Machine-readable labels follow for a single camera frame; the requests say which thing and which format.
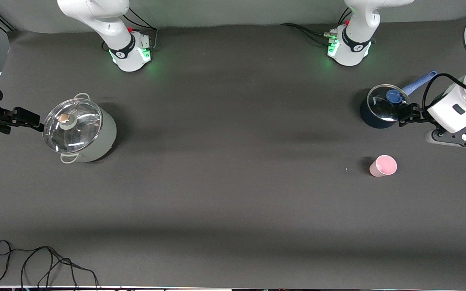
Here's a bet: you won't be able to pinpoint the pink cup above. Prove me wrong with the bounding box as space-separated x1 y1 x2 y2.
369 155 398 177

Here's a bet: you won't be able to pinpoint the glass lid with blue knob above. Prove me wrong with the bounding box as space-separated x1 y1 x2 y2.
366 84 411 122

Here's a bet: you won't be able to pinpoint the dark blue saucepan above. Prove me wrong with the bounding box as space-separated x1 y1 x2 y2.
360 71 438 129

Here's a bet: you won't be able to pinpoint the glass stockpot lid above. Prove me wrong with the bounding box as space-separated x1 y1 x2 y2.
42 98 103 154

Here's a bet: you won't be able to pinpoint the grey-green stockpot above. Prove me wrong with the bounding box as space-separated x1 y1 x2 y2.
43 93 117 163

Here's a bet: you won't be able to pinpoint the dark grey table mat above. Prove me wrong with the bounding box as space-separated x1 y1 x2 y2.
0 15 466 288

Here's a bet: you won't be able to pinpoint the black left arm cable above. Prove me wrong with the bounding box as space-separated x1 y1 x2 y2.
421 72 466 118

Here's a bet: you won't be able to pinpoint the black left arm base cables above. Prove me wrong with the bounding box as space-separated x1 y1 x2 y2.
280 8 352 46

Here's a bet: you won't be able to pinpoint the black arm base cables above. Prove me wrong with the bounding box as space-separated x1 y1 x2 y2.
280 8 352 46
122 6 159 51

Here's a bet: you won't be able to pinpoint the black right arm base cables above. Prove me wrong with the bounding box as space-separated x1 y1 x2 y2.
122 6 159 51

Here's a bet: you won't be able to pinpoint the thin black cable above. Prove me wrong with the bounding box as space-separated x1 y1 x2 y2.
0 240 100 289

